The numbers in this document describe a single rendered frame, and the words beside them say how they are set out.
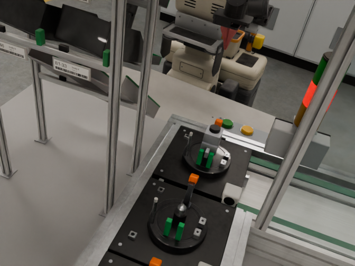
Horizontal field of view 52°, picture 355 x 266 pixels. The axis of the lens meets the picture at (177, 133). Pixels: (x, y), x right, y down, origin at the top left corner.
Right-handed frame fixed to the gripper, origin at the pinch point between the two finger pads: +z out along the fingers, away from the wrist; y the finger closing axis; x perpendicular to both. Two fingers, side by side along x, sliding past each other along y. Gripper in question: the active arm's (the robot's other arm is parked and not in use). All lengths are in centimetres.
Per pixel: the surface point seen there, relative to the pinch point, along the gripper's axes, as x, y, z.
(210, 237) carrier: -43, 14, 28
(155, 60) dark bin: -15.5, -15.4, 3.1
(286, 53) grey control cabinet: 282, 23, 104
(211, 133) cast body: -20.8, 5.0, 16.0
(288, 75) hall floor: 256, 33, 116
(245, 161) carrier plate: -12.7, 16.0, 27.3
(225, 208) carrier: -33.0, 14.8, 27.9
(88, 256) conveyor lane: -59, -9, 30
